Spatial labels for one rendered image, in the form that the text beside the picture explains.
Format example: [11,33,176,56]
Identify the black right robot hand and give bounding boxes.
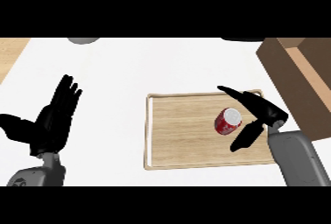
[216,85,290,153]

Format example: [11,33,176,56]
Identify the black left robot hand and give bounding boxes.
[0,73,85,158]

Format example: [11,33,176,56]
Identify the red can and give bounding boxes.
[213,107,244,137]

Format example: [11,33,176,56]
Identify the brown cardboard box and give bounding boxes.
[255,37,331,143]

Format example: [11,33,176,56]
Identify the pale wooden tray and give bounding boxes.
[142,89,278,172]

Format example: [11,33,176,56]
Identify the black object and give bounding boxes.
[221,37,266,43]

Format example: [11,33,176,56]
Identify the pale wooden board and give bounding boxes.
[0,37,33,85]

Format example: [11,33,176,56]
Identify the grey round object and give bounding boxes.
[67,37,101,46]

